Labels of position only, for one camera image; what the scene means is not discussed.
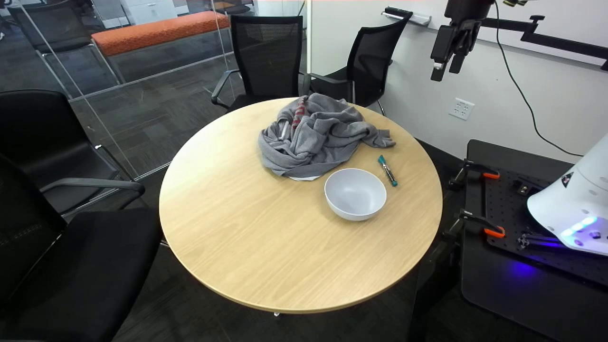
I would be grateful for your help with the white cabinet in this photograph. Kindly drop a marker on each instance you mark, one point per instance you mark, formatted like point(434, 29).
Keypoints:
point(149, 10)

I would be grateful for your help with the orange bench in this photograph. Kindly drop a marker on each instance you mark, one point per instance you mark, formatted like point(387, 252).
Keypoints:
point(156, 31)

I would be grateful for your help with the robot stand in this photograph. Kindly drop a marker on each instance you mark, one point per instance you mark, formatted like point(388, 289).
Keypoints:
point(503, 294)

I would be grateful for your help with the wall socket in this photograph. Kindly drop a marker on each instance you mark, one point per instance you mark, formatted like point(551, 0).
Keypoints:
point(461, 109)

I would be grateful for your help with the grey cloth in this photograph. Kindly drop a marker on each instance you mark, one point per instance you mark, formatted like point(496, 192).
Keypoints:
point(316, 137)

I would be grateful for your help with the whiteboard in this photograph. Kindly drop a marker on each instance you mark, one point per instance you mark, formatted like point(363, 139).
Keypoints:
point(560, 19)

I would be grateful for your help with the black orange clamp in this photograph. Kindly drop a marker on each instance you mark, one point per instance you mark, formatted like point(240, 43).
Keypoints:
point(477, 169)
point(479, 223)

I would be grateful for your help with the teal marker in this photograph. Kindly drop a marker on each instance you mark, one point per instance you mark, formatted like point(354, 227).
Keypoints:
point(388, 172)

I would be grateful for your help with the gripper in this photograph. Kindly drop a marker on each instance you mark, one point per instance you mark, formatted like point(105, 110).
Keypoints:
point(468, 9)

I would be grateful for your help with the black mesh office chair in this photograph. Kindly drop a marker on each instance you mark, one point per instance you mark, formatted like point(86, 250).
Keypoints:
point(370, 61)
point(266, 57)

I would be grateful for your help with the whiteboard eraser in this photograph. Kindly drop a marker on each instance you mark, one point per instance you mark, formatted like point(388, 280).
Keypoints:
point(398, 12)

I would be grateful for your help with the white bowl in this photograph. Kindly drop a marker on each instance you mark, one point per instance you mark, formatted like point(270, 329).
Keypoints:
point(355, 194)

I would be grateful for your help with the black chair behind glass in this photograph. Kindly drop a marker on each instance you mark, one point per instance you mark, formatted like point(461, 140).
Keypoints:
point(52, 26)

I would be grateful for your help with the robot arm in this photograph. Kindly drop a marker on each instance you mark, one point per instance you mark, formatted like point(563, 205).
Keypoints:
point(579, 190)

